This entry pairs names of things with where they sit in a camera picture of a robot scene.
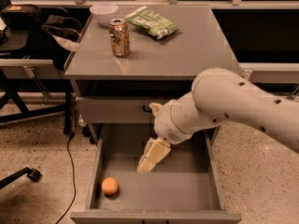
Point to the closed grey top drawer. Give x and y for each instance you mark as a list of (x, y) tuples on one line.
[(115, 109)]

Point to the black pouch on desk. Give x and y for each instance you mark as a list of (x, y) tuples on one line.
[(20, 17)]

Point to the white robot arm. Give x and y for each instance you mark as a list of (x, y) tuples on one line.
[(219, 95)]

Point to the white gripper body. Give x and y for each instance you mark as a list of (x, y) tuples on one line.
[(165, 124)]

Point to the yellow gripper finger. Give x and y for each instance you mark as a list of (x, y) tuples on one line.
[(155, 107), (154, 151)]

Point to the dark bag with straps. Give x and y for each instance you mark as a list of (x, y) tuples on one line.
[(63, 34)]

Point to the open grey middle drawer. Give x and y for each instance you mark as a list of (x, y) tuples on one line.
[(183, 188)]

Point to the white bowl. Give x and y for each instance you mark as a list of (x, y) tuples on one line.
[(103, 13)]

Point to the green chip bag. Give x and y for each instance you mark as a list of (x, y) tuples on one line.
[(152, 22)]

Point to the black drawer handle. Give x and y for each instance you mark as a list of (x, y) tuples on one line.
[(146, 108)]

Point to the black office chair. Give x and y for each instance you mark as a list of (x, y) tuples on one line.
[(32, 174)]

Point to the grey drawer cabinet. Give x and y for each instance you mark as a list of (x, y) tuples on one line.
[(154, 69)]

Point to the orange fruit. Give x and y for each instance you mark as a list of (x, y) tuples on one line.
[(109, 186)]

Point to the gold soda can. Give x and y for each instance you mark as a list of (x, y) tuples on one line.
[(119, 36)]

